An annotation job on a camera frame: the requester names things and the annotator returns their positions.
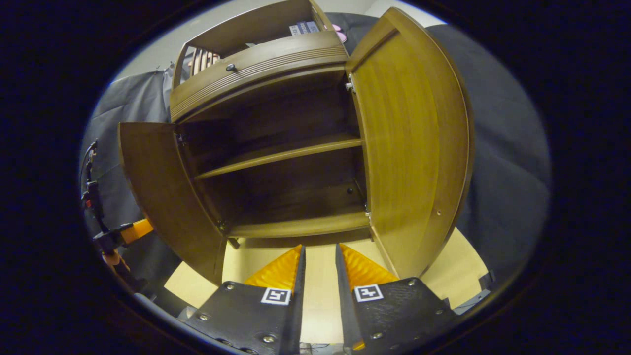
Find wooden cabinet door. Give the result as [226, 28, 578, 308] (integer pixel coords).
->
[345, 7, 475, 279]
[118, 122, 228, 286]

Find black backdrop cloth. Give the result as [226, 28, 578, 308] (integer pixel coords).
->
[79, 12, 552, 296]

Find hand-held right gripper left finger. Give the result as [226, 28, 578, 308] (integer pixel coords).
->
[184, 245, 307, 355]

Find wooden inner shelf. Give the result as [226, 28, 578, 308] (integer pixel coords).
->
[196, 133, 364, 179]

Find wooden double-door shoe cabinet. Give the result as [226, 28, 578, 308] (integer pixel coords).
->
[118, 0, 475, 286]

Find wooden drawer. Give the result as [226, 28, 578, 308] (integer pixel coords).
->
[169, 31, 350, 124]

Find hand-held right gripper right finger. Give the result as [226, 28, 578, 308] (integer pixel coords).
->
[335, 243, 459, 353]

